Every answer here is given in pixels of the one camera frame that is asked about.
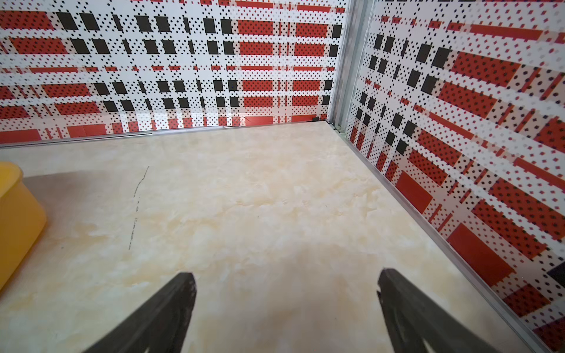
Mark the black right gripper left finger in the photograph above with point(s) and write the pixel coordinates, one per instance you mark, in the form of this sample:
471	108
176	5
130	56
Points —
158	325

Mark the yellow plastic storage box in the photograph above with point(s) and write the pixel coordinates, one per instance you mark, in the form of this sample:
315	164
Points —
22	220

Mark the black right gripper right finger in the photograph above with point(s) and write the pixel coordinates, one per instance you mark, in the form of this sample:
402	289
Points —
415	323

